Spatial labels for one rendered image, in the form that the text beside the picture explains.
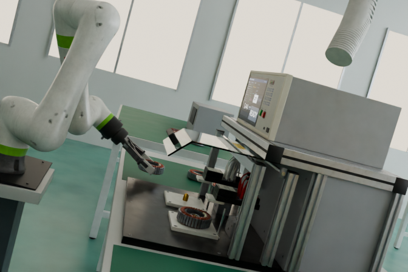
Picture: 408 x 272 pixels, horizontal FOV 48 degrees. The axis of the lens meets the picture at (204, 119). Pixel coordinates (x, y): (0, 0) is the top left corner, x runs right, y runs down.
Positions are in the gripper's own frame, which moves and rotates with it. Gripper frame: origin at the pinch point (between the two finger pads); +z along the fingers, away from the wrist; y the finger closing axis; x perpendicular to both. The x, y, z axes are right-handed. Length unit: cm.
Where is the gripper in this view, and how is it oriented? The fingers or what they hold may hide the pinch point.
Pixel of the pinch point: (150, 166)
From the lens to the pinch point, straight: 197.7
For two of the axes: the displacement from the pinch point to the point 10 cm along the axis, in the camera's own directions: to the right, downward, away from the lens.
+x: 7.2, -6.9, -0.1
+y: 1.1, 1.3, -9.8
